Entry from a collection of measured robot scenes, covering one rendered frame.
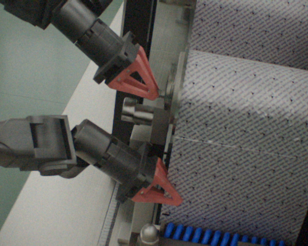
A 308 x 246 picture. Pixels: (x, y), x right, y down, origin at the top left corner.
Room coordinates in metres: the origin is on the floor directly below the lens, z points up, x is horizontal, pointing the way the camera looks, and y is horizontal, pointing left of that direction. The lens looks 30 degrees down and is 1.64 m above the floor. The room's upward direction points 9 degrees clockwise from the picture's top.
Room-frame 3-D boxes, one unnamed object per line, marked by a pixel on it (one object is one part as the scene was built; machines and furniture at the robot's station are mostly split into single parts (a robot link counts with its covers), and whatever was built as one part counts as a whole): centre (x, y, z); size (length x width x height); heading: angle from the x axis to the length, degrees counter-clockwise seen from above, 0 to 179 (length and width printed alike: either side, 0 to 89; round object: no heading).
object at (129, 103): (0.84, 0.04, 1.18); 0.04 x 0.02 x 0.04; 178
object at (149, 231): (0.67, -0.02, 1.05); 0.04 x 0.04 x 0.04
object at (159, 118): (0.84, 0.01, 1.05); 0.06 x 0.05 x 0.31; 88
